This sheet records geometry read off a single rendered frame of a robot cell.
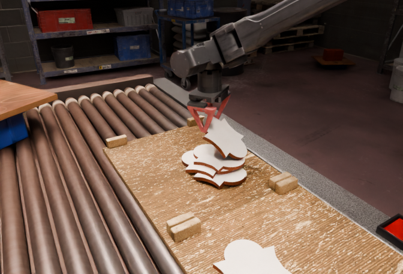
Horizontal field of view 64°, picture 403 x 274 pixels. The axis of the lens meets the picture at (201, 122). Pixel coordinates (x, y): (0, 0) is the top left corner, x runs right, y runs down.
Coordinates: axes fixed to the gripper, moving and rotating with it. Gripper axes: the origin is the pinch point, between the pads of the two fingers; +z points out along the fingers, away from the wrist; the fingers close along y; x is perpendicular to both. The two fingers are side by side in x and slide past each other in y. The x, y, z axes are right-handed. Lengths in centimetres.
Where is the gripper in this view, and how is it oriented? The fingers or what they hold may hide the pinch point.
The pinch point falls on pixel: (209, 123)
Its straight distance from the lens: 81.6
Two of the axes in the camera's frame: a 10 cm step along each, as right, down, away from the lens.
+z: 0.1, 9.1, 4.2
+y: -4.3, 3.9, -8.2
